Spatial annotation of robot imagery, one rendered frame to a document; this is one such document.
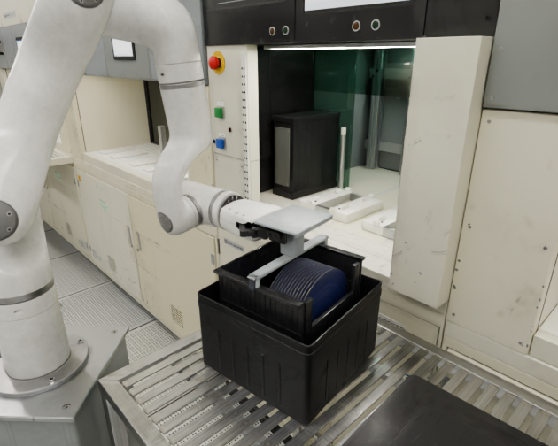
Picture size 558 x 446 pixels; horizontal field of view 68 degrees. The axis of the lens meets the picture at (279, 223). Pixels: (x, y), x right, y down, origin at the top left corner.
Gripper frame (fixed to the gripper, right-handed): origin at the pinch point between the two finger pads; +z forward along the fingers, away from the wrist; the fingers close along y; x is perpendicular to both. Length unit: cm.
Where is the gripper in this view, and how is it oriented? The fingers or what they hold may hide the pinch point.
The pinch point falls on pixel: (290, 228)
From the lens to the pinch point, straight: 80.5
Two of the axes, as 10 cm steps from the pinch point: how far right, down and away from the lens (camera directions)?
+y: -6.2, 2.9, -7.3
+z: 7.8, 2.3, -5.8
